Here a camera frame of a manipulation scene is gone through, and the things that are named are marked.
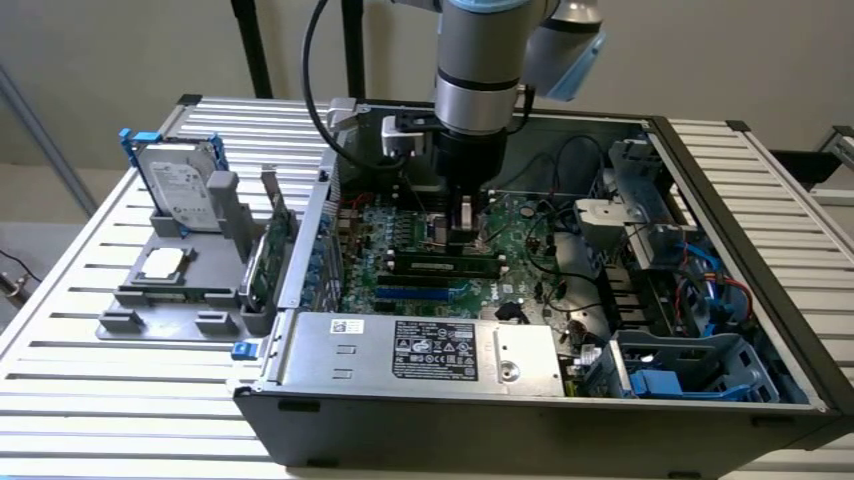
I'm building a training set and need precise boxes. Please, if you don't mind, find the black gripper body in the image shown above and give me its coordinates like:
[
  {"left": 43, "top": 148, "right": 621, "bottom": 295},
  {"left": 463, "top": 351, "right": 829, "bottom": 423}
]
[{"left": 436, "top": 127, "right": 507, "bottom": 197}]

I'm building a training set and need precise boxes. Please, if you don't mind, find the green RAM stick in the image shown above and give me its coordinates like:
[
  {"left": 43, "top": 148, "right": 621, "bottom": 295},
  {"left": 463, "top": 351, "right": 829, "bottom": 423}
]
[{"left": 395, "top": 253, "right": 501, "bottom": 274}]

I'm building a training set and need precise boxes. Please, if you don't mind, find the black RAM slot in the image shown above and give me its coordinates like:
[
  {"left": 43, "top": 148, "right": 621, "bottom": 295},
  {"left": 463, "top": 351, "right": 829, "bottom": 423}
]
[{"left": 376, "top": 269, "right": 503, "bottom": 289}]

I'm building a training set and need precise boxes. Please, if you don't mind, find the blue expansion slot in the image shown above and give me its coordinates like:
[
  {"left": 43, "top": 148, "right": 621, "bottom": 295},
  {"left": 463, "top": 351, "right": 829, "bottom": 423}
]
[{"left": 372, "top": 285, "right": 450, "bottom": 301}]

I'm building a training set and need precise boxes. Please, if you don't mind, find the CPU socket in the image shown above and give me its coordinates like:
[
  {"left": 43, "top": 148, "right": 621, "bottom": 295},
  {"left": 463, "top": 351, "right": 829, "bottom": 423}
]
[{"left": 416, "top": 213, "right": 455, "bottom": 246}]

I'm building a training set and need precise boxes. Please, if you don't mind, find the green Dell motherboard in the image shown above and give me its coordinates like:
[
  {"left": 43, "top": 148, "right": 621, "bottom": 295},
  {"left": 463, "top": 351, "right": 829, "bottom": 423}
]
[{"left": 300, "top": 192, "right": 589, "bottom": 321}]

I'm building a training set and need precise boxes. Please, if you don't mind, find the open black PC case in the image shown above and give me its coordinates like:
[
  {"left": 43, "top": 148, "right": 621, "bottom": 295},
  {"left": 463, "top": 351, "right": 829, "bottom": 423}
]
[{"left": 224, "top": 97, "right": 854, "bottom": 469}]

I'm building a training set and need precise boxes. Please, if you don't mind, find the grey metal disk bay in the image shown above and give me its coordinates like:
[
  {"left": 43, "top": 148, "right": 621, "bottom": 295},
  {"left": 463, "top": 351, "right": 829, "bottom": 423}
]
[{"left": 573, "top": 138, "right": 702, "bottom": 266}]

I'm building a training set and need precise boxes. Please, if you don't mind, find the silver power supply unit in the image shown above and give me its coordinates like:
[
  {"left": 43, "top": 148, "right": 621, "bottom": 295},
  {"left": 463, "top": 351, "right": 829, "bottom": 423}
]
[{"left": 270, "top": 312, "right": 569, "bottom": 399}]

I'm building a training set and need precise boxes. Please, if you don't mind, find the green graphics card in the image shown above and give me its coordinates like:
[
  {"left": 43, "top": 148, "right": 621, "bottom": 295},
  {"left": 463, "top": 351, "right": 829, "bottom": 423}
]
[{"left": 240, "top": 166, "right": 299, "bottom": 315}]

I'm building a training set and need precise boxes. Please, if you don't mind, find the blue plastic drive caddy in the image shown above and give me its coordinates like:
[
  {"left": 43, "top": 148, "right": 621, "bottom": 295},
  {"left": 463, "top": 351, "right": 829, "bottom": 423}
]
[{"left": 626, "top": 368, "right": 686, "bottom": 400}]

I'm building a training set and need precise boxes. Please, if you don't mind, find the grey parts rack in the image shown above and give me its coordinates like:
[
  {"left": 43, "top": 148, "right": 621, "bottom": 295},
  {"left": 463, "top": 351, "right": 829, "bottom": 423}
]
[{"left": 96, "top": 172, "right": 276, "bottom": 343}]

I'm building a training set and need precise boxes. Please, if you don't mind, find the silver CPU chip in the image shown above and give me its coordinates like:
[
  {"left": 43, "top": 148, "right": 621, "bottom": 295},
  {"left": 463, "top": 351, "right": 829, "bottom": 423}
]
[{"left": 142, "top": 248, "right": 184, "bottom": 277}]

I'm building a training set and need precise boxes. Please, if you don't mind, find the wrist camera on silver bracket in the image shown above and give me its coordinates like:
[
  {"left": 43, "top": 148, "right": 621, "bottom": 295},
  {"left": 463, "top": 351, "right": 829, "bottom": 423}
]
[{"left": 379, "top": 113, "right": 443, "bottom": 164}]

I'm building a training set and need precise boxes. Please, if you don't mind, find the black wire loop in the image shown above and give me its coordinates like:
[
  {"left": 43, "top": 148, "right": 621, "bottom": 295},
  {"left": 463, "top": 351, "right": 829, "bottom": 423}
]
[{"left": 546, "top": 135, "right": 607, "bottom": 199}]

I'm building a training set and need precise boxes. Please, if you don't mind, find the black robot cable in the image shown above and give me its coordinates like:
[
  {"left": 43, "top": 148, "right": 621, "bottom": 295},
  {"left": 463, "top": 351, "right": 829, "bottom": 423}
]
[{"left": 300, "top": 0, "right": 408, "bottom": 174}]

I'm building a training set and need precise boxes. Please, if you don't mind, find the black stand post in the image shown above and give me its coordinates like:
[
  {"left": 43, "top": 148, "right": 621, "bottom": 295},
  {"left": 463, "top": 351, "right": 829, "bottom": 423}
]
[{"left": 231, "top": 0, "right": 275, "bottom": 100}]

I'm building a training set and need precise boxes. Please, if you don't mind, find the red wire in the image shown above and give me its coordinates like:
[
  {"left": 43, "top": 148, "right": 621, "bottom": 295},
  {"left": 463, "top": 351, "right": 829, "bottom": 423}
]
[{"left": 670, "top": 279, "right": 754, "bottom": 331}]

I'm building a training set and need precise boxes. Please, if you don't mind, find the hard disk in blue frame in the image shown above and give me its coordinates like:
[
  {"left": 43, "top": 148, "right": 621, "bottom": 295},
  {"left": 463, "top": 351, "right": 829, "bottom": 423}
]
[{"left": 119, "top": 128, "right": 231, "bottom": 236}]

